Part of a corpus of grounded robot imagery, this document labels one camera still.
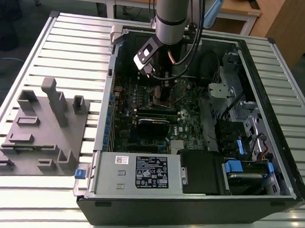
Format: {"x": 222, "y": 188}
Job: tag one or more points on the silver chipset heat sink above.
{"x": 177, "y": 144}

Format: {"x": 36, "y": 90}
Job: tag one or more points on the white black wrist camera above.
{"x": 145, "y": 52}

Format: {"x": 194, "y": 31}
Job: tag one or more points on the silver metal bracket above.
{"x": 217, "y": 90}

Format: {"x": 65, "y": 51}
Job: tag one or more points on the wooden cabinet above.
{"x": 295, "y": 24}

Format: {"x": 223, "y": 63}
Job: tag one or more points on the grey parts rack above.
{"x": 51, "y": 144}

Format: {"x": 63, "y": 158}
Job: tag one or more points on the black graphics card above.
{"x": 153, "y": 129}

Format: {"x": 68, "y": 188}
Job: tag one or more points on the black office chair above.
{"x": 6, "y": 29}

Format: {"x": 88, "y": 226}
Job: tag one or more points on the black PC case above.
{"x": 188, "y": 215}

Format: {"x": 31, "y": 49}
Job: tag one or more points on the green motherboard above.
{"x": 190, "y": 126}

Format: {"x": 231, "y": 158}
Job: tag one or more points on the blue drive bay clip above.
{"x": 240, "y": 146}

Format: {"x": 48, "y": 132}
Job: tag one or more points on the black air shroud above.
{"x": 200, "y": 172}

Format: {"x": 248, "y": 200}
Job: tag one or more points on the RAM slot black clips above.
{"x": 157, "y": 110}

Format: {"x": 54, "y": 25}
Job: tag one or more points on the blue case latch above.
{"x": 80, "y": 174}

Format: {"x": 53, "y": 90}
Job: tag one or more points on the hard disk in blue carrier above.
{"x": 232, "y": 166}

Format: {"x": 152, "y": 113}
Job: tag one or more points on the CPU socket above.
{"x": 151, "y": 103}

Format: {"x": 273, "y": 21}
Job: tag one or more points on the grey power supply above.
{"x": 108, "y": 173}

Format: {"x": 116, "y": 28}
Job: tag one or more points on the RAM slot white clips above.
{"x": 157, "y": 116}

